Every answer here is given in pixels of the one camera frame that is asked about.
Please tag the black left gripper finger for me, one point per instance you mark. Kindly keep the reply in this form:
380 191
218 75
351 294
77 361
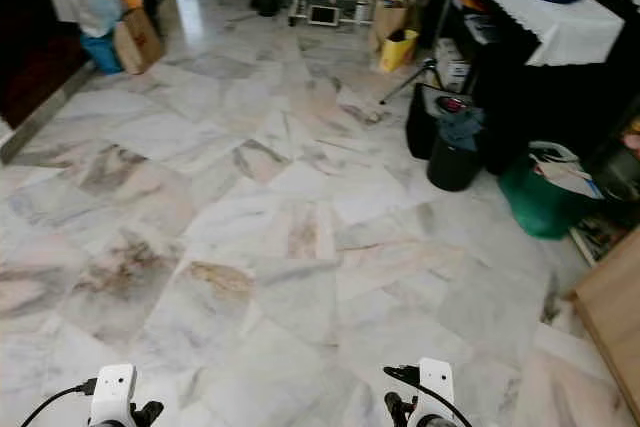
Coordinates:
147 414

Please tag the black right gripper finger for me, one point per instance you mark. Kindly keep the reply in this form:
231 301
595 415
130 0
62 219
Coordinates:
412 414
395 412

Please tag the light wooden furniture panel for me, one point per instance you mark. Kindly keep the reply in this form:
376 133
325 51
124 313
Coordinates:
610 317

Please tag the green bag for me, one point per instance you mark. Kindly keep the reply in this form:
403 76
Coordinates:
540 207

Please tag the black round bin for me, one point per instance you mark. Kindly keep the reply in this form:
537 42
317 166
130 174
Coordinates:
452 169

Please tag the colourful book stack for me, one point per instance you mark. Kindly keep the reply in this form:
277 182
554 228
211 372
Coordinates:
600 237

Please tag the blue cloth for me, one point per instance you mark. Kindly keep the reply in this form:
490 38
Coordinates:
460 129

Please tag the black tripod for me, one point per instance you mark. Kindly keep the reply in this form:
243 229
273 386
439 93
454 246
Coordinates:
410 82

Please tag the black sideboard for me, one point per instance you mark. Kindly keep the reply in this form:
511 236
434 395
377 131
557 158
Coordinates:
520 97

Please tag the white cardboard box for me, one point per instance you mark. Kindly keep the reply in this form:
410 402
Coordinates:
450 65

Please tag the yellow bag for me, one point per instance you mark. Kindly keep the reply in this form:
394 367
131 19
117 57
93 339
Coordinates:
398 49

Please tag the blue bin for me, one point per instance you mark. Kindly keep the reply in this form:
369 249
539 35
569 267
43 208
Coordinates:
102 52

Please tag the dark brown wooden cabinet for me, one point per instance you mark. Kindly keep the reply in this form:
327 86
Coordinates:
35 57

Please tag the brown paper bag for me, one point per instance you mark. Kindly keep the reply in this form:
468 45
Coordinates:
388 19
138 39

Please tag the white plastic bag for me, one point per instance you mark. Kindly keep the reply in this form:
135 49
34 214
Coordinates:
95 5

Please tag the white lace tablecloth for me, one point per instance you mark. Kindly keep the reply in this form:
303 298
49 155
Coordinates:
550 12

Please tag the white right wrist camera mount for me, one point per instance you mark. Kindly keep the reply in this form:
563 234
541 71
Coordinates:
435 387

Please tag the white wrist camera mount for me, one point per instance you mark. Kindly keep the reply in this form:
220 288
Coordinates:
112 395
435 387

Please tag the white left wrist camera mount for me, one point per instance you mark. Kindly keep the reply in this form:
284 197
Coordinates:
112 395

